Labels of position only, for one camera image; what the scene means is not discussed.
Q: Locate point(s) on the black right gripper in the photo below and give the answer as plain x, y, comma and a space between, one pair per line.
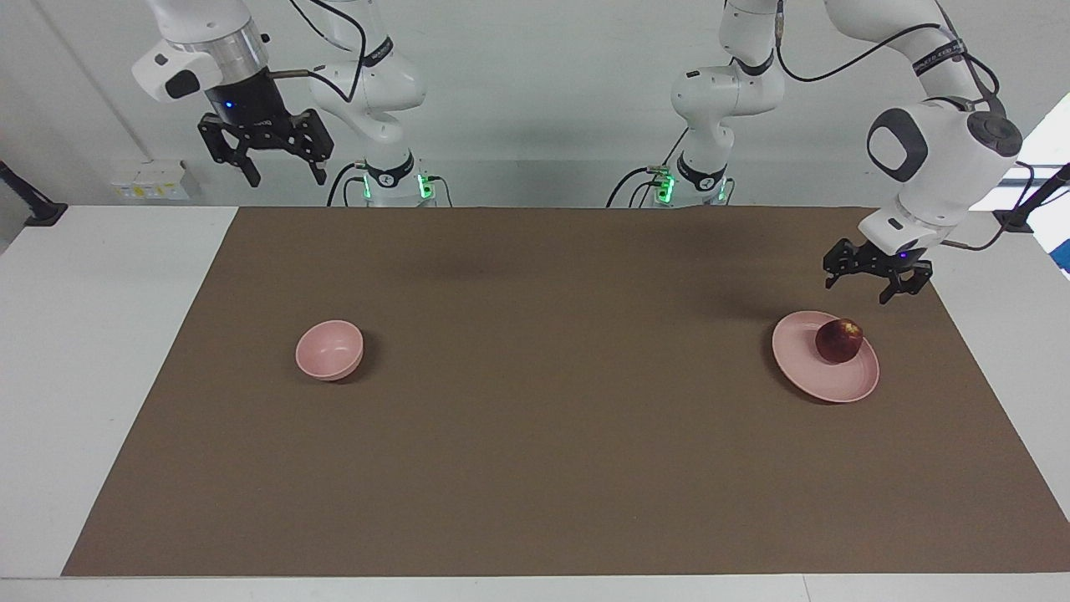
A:
251, 109

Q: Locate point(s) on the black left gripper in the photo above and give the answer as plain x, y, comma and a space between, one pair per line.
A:
890, 259

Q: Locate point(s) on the dark red apple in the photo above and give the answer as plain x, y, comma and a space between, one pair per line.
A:
838, 341

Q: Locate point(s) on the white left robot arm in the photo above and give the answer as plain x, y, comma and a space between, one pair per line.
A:
945, 167

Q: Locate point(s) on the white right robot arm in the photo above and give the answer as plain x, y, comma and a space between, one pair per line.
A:
368, 84

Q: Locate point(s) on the pink plate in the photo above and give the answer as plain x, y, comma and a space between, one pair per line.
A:
815, 368

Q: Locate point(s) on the pink bowl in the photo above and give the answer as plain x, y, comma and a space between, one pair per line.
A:
328, 349

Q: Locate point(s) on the blue object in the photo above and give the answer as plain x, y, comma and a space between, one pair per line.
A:
1063, 255

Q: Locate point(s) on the brown table mat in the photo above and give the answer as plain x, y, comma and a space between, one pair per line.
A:
535, 460

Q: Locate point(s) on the white wall socket box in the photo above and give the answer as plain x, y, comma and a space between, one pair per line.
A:
150, 182

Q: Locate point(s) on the black clamp mount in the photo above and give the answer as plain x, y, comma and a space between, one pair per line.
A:
1016, 219
42, 213

